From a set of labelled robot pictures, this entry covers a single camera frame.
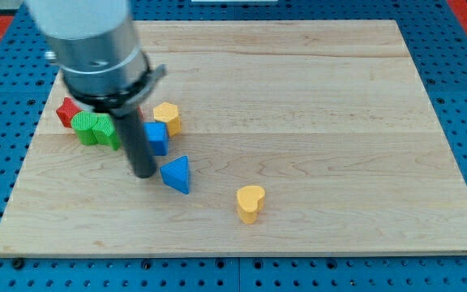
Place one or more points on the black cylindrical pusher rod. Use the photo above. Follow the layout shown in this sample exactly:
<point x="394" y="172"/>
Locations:
<point x="134" y="139"/>

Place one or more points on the blue triangle block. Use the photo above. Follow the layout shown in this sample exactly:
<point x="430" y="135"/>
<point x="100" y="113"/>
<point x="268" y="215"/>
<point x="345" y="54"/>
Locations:
<point x="176" y="174"/>

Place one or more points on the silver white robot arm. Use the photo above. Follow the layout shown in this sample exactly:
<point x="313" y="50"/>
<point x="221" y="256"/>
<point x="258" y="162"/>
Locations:
<point x="103" y="65"/>

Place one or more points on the yellow hexagon block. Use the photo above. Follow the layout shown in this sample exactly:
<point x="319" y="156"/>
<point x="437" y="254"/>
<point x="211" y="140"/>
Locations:
<point x="168" y="113"/>

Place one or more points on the blue cube block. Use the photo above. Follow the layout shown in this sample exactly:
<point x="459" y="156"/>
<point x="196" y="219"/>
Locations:
<point x="157" y="137"/>

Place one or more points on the green curved block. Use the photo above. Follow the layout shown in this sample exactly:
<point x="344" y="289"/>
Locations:
<point x="105" y="132"/>

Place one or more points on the green cylinder block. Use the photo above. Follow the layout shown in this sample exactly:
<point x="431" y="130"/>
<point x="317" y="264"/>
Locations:
<point x="82" y="124"/>

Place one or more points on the red star block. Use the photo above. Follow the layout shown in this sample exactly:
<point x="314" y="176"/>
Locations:
<point x="66" y="111"/>

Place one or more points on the yellow heart block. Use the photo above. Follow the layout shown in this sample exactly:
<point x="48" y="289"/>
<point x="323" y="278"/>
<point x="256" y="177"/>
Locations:
<point x="250" y="201"/>

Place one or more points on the wooden board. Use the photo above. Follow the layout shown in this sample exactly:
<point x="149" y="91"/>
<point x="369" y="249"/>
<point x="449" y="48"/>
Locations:
<point x="330" y="118"/>

